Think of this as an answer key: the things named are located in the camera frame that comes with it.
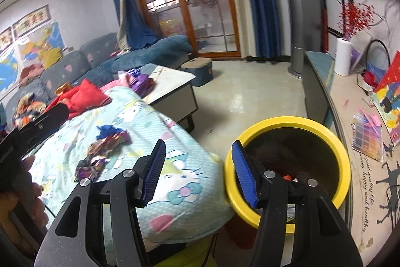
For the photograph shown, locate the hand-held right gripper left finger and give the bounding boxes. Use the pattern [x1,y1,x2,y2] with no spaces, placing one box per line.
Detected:
[34,139,167,267]

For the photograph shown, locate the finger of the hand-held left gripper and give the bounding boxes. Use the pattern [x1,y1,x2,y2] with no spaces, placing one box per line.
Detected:
[19,104,70,149]

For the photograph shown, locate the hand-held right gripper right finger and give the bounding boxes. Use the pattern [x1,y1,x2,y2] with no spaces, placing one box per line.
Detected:
[231,141,364,267]

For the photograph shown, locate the colourful foil wrapper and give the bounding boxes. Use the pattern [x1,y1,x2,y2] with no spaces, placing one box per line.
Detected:
[74,157,110,183]
[87,131,132,159]

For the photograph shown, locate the blue wrapper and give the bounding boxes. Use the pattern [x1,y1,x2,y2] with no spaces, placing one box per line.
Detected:
[95,125,124,141]

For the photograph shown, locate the yellow-rimmed trash bin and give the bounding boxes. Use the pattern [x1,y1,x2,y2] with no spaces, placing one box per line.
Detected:
[223,116,352,250]

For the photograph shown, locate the person's left hand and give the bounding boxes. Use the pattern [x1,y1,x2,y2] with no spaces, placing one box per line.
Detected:
[0,156,50,242]

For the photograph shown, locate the colourful patterned clothes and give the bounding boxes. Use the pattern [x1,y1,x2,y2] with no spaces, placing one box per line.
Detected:
[12,93,48,130]

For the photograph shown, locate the cartoon cat printed blanket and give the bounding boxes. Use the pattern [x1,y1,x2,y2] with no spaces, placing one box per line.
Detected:
[19,87,236,258]

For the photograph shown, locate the golden box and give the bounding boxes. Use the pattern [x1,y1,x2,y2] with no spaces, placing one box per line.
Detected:
[55,82,73,96]

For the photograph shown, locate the red cloth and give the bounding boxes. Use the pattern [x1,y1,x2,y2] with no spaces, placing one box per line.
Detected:
[42,78,112,121]

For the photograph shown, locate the pile of reddish clothes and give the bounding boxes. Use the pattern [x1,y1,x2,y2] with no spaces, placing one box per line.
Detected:
[19,64,45,88]

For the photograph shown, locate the yellow pillow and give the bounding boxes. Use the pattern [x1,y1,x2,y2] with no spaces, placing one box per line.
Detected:
[40,48,63,69]

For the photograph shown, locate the pink cloth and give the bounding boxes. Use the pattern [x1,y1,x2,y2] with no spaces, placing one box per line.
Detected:
[100,71,138,90]

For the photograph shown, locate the purple cloth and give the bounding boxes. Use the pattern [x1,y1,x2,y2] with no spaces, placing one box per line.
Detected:
[128,68,156,97]

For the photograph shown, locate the yellow-green plastic object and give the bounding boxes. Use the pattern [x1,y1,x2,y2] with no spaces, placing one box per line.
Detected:
[147,237,217,267]

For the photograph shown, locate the white coffee table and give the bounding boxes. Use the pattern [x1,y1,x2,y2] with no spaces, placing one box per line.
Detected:
[137,63,199,133]

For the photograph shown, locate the blue storage stool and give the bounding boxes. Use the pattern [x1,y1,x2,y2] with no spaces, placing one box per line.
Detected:
[180,57,214,87]

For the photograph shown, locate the television cabinet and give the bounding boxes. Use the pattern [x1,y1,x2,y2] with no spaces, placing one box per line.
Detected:
[301,51,400,255]

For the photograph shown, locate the blue-grey sofa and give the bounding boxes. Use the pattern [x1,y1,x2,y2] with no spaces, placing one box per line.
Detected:
[0,32,193,130]

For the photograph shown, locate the clear bead organiser box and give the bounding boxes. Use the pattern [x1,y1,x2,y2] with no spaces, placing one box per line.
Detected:
[351,107,385,163]

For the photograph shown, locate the blue and beige curtain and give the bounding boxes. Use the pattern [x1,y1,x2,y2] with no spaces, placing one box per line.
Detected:
[234,0,282,59]
[104,0,159,52]

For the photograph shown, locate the white ribbed vase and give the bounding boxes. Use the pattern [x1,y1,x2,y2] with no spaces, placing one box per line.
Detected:
[334,38,355,77]

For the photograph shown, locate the red yarn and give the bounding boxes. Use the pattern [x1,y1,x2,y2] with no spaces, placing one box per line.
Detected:
[362,71,381,88]

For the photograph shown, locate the grey standing air conditioner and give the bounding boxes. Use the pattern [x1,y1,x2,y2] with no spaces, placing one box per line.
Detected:
[275,0,306,79]

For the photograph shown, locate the colourful figure painting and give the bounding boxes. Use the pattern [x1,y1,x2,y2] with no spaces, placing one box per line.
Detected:
[373,51,400,143]

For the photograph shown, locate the leaning framed picture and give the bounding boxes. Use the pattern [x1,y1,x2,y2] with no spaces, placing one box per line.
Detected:
[350,32,373,72]

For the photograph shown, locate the world wall map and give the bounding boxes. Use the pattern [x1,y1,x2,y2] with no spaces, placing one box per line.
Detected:
[0,46,24,93]

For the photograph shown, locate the country wall map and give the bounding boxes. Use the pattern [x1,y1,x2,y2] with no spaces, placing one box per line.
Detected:
[19,21,66,68]

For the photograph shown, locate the framed embroidery wall poster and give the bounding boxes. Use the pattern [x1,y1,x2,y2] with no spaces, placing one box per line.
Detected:
[0,26,14,49]
[12,4,51,36]

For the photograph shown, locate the basket with black handle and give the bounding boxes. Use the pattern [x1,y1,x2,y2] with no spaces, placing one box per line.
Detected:
[363,39,391,89]

